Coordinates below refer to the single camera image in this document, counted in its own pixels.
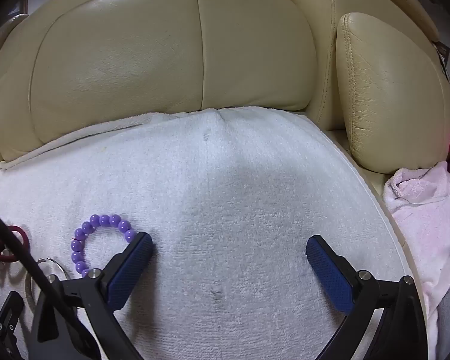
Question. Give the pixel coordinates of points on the white towel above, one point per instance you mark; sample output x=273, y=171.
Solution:
x=228, y=195

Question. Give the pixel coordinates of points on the gold metal bangle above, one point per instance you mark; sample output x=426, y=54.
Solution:
x=29, y=288

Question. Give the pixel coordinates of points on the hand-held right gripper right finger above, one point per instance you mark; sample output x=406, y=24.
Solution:
x=332, y=275

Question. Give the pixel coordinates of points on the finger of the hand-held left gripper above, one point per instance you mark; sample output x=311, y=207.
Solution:
x=9, y=311

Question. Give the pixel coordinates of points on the pink towel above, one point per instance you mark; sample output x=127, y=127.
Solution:
x=423, y=213

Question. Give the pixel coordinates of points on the cream leather sofa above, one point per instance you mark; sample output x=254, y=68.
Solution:
x=135, y=63

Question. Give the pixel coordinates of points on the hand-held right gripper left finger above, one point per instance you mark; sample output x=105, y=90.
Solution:
x=129, y=270

